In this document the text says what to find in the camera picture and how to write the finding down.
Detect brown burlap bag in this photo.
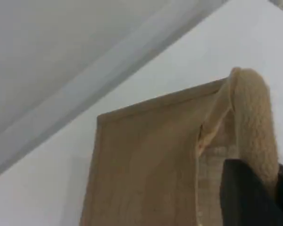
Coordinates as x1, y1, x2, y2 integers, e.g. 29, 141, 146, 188
79, 67, 280, 226

